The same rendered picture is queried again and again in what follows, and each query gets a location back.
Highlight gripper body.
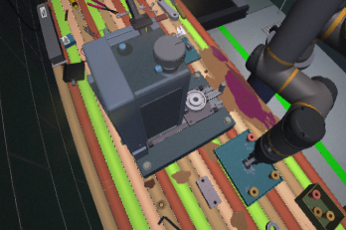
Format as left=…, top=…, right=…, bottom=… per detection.
left=254, top=131, right=290, bottom=165

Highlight grey flat link bar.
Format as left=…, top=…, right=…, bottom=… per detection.
left=156, top=0, right=180, bottom=23

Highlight teal parts tray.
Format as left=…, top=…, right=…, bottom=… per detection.
left=213, top=128, right=284, bottom=207

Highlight grey press slide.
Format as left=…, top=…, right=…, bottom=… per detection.
left=183, top=81, right=228, bottom=126

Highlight dark green tray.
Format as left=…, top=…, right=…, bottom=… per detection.
left=293, top=182, right=346, bottom=230

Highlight silver drive pulley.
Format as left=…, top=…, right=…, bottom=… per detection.
left=185, top=91, right=209, bottom=113

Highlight dark grey toggle press body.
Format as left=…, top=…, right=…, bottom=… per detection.
left=82, top=26, right=237, bottom=178

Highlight grey knurled depth screw knob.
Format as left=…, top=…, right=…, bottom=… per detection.
left=152, top=34, right=188, bottom=74

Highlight grey metal plate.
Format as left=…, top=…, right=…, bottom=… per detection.
left=195, top=175, right=223, bottom=209

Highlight dark blue box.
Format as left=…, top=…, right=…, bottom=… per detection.
left=246, top=72, right=283, bottom=103

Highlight black hex key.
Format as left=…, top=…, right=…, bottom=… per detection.
left=156, top=215, right=182, bottom=230

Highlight small teal plate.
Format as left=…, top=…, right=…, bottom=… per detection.
left=180, top=36, right=203, bottom=66

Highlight brown wooden stick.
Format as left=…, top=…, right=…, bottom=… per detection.
left=174, top=2, right=187, bottom=20

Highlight small silver wrench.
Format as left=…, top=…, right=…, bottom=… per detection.
left=115, top=2, right=147, bottom=19

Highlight black block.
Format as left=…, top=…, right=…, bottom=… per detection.
left=62, top=62, right=86, bottom=86

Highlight grey coil spring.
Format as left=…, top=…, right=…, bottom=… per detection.
left=82, top=25, right=97, bottom=38

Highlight red pliers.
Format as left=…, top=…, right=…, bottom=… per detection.
left=86, top=0, right=119, bottom=16

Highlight small blue box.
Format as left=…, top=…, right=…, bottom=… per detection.
left=60, top=33, right=76, bottom=50

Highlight long dark grey box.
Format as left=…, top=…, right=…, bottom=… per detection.
left=37, top=4, right=68, bottom=68

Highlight yellow screwdriver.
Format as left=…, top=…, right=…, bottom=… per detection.
left=67, top=0, right=87, bottom=20

